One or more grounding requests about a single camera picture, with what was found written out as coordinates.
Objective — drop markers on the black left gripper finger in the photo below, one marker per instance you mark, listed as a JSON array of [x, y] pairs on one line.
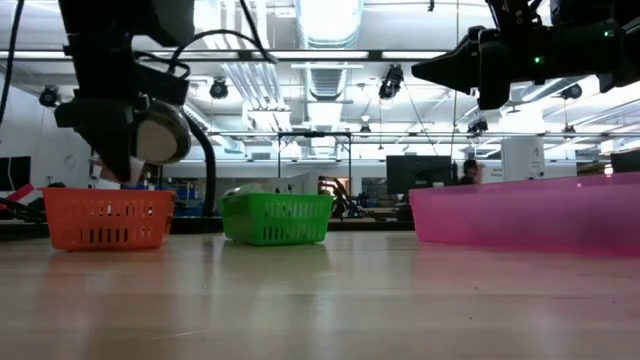
[[112, 155]]

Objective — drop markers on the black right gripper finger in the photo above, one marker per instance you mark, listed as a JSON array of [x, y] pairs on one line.
[[455, 70]]

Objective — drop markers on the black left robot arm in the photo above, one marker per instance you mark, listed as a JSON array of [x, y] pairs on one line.
[[125, 20]]

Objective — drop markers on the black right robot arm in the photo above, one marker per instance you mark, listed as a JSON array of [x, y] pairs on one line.
[[625, 50]]

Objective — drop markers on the background black robot arm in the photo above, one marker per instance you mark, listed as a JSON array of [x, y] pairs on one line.
[[345, 197]]

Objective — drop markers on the pink translucent plastic bin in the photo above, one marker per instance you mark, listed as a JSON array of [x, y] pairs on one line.
[[525, 215]]

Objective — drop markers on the black ceiling-hung spotlight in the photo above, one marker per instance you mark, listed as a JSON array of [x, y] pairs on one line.
[[391, 82], [571, 92], [48, 97], [219, 90], [477, 127]]

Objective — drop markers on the orange plastic basket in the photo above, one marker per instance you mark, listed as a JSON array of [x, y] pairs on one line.
[[65, 220]]

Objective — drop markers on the person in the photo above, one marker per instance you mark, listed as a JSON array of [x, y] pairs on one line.
[[470, 172]]

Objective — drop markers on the black computer monitor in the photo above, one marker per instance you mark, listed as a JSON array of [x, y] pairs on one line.
[[627, 161], [419, 175]]

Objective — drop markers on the white pillar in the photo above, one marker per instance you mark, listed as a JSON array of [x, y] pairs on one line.
[[522, 160]]

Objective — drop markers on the green plastic basket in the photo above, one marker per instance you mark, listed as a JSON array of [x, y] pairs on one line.
[[250, 220]]

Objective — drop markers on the black wall screen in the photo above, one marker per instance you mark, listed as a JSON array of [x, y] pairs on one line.
[[15, 174]]

